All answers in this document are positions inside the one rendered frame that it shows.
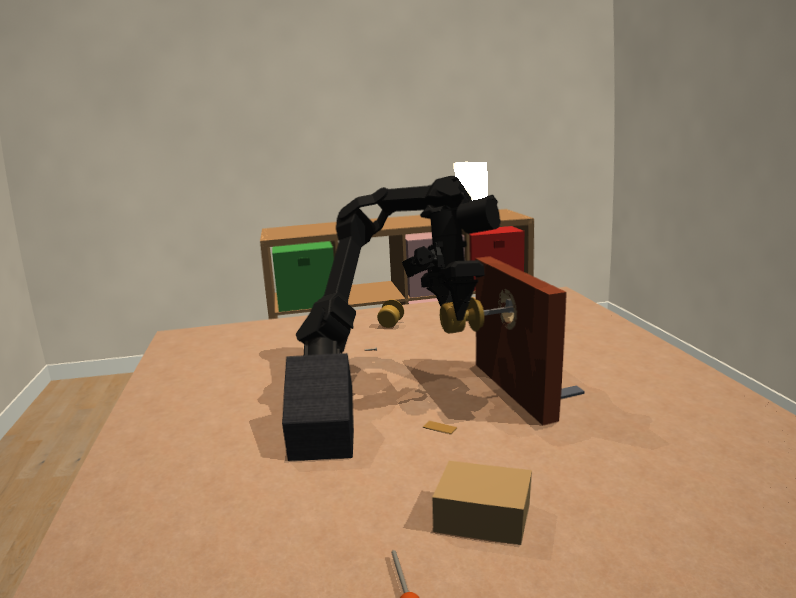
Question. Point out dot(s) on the brass door knob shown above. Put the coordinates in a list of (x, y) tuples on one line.
[(474, 315), (391, 312)]

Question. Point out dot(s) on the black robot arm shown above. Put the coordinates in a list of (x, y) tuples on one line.
[(327, 327)]

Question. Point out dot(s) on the orange-handled screwdriver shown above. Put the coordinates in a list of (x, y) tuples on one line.
[(406, 594)]

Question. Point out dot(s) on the tan rectangular box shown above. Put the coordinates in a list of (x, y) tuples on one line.
[(482, 502)]

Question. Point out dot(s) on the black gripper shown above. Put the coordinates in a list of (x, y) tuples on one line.
[(461, 275)]

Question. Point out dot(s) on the tan rectangular plate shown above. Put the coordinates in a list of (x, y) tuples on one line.
[(440, 427)]

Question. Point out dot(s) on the dark brown wooden door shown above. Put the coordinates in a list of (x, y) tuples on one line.
[(522, 352)]

